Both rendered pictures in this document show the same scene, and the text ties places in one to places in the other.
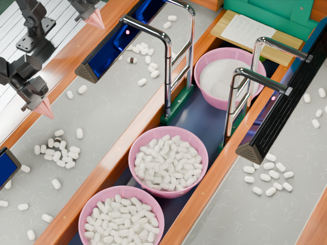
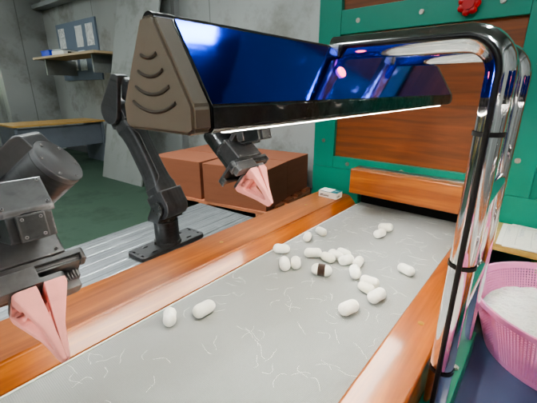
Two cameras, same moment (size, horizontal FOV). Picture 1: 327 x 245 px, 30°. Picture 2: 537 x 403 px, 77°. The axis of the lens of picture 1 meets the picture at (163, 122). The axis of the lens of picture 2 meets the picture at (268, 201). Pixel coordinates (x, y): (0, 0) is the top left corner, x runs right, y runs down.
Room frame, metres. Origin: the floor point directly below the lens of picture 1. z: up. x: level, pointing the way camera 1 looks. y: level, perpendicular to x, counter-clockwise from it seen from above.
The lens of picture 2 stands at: (1.01, 0.13, 1.07)
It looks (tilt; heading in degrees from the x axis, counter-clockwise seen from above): 18 degrees down; 9
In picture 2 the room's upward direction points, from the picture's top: straight up
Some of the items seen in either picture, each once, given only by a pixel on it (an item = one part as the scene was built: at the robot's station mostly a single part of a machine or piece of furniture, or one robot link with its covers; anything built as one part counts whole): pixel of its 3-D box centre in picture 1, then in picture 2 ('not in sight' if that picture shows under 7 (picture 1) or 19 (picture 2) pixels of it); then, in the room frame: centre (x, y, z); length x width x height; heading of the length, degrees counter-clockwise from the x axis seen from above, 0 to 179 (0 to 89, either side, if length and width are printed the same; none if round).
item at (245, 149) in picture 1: (295, 79); not in sight; (1.20, -0.40, 1.08); 0.62 x 0.08 x 0.07; 149
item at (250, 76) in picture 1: (262, 106); not in sight; (1.24, -0.33, 0.90); 0.20 x 0.19 x 0.45; 149
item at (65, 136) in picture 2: not in sight; (57, 144); (5.40, 3.93, 0.32); 1.19 x 0.62 x 0.64; 152
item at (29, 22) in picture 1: (34, 15); (168, 209); (1.78, 0.52, 0.77); 0.09 x 0.06 x 0.06; 157
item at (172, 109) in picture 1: (159, 58); (407, 224); (1.44, 0.02, 0.90); 0.20 x 0.19 x 0.45; 149
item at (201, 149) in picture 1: (168, 166); not in sight; (1.11, -0.02, 0.72); 0.27 x 0.27 x 0.10
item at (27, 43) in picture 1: (34, 27); (166, 231); (1.78, 0.53, 0.71); 0.20 x 0.07 x 0.08; 152
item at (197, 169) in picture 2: not in sight; (231, 180); (4.05, 0.97, 0.25); 1.36 x 0.98 x 0.49; 63
